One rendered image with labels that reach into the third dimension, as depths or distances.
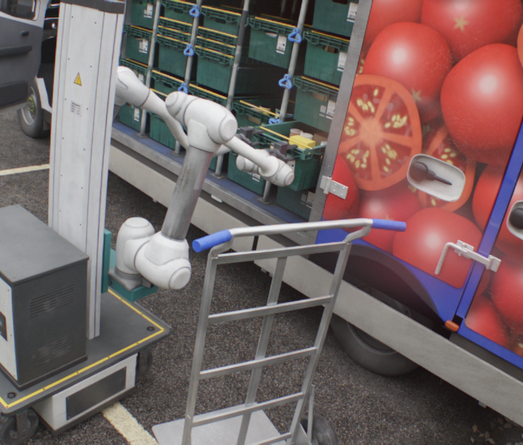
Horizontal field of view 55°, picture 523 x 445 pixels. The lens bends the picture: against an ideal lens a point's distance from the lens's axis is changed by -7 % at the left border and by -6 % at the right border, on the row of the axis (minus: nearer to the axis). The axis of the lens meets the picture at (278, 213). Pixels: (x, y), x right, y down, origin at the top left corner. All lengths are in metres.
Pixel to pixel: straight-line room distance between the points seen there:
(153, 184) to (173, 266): 1.97
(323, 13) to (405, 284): 1.53
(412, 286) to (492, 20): 1.30
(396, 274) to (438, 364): 0.51
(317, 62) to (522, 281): 1.61
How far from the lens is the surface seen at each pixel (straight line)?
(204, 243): 1.48
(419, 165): 2.55
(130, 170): 4.26
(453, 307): 2.67
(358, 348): 3.20
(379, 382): 3.17
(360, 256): 2.84
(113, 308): 2.76
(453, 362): 2.78
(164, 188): 3.93
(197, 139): 2.03
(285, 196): 3.31
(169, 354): 3.01
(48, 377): 2.35
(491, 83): 2.42
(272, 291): 1.91
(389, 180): 2.66
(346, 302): 2.99
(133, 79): 2.54
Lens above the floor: 1.91
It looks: 23 degrees down
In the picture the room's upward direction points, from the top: 12 degrees clockwise
